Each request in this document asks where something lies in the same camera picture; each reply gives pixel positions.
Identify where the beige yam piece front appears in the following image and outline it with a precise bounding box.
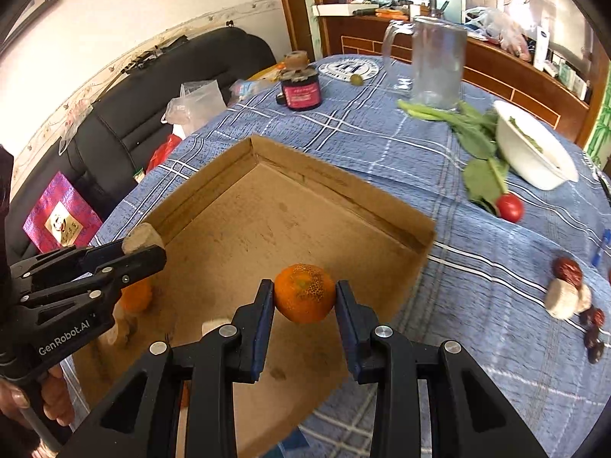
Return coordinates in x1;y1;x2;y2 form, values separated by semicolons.
111;305;138;347

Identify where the small green olive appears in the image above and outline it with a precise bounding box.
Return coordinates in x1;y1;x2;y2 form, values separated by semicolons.
349;73;364;86

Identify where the dark date small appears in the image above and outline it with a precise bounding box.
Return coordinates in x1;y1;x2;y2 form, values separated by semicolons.
579;308;593;327

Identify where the blue marker pen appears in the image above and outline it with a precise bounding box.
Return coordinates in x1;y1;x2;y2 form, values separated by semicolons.
592;229;611;268

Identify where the dark red jujube date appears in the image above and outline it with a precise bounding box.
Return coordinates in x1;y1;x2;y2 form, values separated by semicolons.
588;307;606;329

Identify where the wooden counter cabinet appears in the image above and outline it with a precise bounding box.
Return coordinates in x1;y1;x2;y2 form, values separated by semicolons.
324;13;593;144

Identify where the dark jar pink label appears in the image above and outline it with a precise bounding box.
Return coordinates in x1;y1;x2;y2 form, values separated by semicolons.
275;51;323;112

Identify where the red jujube date back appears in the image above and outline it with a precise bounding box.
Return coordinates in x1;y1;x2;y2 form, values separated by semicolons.
552;256;583;290

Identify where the red cherry tomato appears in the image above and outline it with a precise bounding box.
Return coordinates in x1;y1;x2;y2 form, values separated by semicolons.
495;192;524;223

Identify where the round beige yam piece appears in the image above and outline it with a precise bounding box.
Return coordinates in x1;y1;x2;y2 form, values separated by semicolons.
121;222;165;254

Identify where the dark plum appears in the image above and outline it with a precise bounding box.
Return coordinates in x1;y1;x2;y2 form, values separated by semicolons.
587;340;605;364

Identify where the large orange mandarin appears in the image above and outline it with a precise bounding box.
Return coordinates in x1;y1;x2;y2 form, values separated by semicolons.
119;278;153;315

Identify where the person left hand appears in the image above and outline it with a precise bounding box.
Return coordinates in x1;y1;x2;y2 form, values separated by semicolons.
1;365;74;428

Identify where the white yam piece back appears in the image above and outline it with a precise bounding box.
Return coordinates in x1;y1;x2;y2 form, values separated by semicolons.
545;278;579;319

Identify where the white plastic bowl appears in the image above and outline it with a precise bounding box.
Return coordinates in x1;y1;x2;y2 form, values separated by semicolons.
493;100;579;191

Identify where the dark date beside plum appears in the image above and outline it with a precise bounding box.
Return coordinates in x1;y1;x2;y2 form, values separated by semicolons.
584;325;600;350

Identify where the pink gift bag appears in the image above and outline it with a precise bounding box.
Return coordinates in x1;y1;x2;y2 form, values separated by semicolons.
23;172;102;253

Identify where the brown cardboard tray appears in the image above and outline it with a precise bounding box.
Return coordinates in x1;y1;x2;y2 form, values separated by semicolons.
70;133;437;458

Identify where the clear plastic pitcher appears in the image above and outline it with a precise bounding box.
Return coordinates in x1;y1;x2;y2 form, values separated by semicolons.
382;16;468;111

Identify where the clear plastic bag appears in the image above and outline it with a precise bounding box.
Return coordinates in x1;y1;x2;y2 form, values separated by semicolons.
160;80;227;140

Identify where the green leafy vegetable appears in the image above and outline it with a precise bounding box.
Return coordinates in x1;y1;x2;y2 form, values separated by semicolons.
398;99;509;217

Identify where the blue plaid tablecloth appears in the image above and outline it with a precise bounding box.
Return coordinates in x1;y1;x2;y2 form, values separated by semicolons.
74;74;610;457

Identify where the black leather sofa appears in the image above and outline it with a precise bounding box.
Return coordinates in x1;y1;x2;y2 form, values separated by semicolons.
5;27;275;264

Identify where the red plastic bag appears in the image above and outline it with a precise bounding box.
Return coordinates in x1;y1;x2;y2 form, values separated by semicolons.
145;134;182;174

